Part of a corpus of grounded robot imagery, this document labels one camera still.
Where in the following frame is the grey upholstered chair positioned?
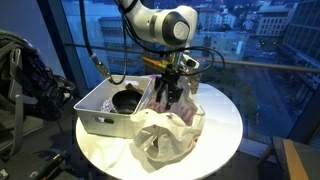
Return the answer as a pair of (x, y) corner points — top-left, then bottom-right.
(0, 46), (40, 162)

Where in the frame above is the dark window frame post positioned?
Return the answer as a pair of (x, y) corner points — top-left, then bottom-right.
(35, 0), (90, 98)

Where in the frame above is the thick black cable metal connector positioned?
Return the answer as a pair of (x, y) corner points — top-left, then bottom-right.
(78, 0), (132, 86)

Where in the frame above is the horizontal window handrail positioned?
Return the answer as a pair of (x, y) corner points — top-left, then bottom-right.
(64, 42), (320, 74)

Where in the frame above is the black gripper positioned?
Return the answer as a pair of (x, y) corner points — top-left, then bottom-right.
(154, 69), (185, 111)

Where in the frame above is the white plastic bag red logo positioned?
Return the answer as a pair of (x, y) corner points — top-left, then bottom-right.
(130, 74), (207, 165)

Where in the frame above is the yellow wrist camera mount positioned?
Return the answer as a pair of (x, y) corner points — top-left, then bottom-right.
(141, 55), (177, 74)

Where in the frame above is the white plastic organization bin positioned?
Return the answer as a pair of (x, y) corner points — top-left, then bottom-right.
(73, 75), (158, 140)

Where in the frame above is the wooden armchair grey seat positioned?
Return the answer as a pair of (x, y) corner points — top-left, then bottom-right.
(257, 135), (320, 180)

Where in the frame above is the brown wooden item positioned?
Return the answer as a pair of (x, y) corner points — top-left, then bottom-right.
(124, 82), (145, 95)

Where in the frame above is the black frying pan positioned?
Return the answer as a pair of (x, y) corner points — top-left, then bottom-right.
(111, 89), (144, 115)

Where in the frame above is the purple white patterned cloth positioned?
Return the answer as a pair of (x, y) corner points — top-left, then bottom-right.
(99, 97), (118, 114)

